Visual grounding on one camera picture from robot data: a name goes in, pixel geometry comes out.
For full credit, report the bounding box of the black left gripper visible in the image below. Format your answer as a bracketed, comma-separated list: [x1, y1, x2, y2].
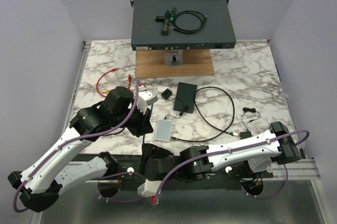
[112, 102, 154, 138]

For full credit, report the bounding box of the black network switch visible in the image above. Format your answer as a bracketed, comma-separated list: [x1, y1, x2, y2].
[173, 82, 197, 114]

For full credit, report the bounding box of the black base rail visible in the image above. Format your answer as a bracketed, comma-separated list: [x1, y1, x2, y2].
[69, 154, 273, 191]

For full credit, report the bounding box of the grey rack unit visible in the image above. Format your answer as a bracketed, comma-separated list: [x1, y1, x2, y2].
[131, 0, 236, 51]

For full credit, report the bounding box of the red ethernet cable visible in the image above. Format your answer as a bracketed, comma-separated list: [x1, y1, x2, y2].
[96, 68, 133, 96]

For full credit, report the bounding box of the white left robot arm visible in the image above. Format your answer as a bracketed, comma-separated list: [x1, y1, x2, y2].
[7, 84, 158, 212]

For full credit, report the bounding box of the black power adapter with cable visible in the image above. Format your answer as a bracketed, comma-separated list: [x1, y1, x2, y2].
[161, 88, 189, 119]

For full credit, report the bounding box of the small black power adapter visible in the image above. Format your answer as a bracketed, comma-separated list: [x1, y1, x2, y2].
[239, 107, 261, 139]

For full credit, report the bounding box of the white grey small switch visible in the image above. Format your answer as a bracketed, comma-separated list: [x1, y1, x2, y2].
[155, 119, 173, 141]

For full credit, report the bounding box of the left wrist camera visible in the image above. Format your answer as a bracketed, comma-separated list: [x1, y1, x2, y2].
[135, 90, 158, 114]

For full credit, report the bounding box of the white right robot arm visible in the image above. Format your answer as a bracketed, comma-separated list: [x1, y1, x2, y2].
[139, 121, 301, 182]

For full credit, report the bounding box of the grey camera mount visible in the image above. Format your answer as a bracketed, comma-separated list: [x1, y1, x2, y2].
[164, 49, 183, 66]

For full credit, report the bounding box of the black coiled cable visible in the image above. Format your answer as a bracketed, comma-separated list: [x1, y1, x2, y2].
[173, 10, 209, 34]

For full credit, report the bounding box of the black ethernet cable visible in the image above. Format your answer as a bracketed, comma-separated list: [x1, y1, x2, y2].
[170, 86, 239, 142]

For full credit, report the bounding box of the wooden board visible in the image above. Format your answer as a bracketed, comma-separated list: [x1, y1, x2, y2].
[135, 49, 215, 79]

